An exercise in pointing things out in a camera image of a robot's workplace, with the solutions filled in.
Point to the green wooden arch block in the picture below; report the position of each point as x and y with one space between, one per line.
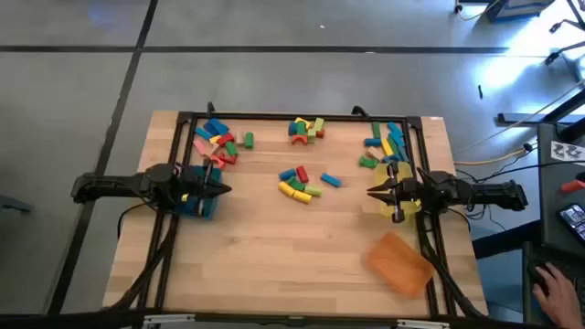
364 161

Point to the long red wooden block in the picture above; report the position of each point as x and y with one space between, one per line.
225 139

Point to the black computer mouse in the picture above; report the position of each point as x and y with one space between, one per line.
535 274

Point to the person's hand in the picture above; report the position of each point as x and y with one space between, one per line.
560 301

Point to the orange plastic bin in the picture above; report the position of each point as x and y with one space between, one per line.
400 265

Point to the light green wooden block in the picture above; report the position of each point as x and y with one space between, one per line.
318 124
311 135

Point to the red wooden arch block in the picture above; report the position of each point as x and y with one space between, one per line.
294 140
221 163

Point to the dark grey floor object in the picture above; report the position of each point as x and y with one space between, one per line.
13 203

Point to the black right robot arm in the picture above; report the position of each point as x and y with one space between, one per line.
480 194

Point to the light green wooden cylinder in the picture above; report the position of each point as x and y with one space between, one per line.
313 191

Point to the small red wooden block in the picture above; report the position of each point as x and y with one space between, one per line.
321 134

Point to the blue wooden cylinder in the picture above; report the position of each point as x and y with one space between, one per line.
287 174

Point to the small black floor object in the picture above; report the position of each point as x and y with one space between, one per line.
480 91

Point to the blue plastic bin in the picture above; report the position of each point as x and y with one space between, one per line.
214 206

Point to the black side desk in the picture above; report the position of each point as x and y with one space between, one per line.
550 205

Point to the blue box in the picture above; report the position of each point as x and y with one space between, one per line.
516 7

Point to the black frame clamp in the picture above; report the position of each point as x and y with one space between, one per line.
361 110
210 108

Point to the black aluminium table frame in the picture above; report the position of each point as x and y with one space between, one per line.
274 115

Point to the silver metal bracket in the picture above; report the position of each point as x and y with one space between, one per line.
169 318
422 324

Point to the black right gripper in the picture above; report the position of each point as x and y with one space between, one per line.
407 189

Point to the yellow plastic bin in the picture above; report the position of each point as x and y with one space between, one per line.
380 172

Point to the smartphone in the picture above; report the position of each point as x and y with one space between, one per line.
575 219

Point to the small yellow wooden block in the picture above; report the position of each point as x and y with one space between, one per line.
215 139

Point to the black stand base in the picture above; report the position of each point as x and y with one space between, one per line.
521 119

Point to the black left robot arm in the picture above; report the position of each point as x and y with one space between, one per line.
114 185

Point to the long green wooden block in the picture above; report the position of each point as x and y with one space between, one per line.
376 130

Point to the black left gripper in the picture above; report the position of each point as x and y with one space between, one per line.
192 187

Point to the white printed sticker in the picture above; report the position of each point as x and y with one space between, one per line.
566 151

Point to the natural wooden block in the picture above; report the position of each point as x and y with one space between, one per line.
238 137
375 153

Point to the black chair base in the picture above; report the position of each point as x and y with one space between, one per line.
551 58

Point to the yellow wooden cylinder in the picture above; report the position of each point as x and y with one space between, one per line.
302 197
286 189

